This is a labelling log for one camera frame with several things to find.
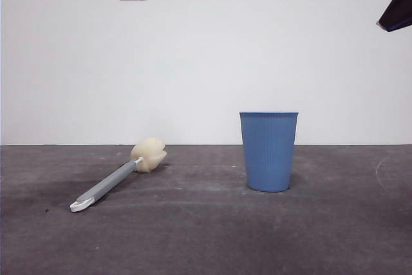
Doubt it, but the blue ribbed plastic cup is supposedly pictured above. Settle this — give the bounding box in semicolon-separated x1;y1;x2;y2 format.
238;111;300;193

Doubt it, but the grey-handled sponge cup brush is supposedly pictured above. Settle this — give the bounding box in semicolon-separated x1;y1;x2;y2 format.
69;137;167;214

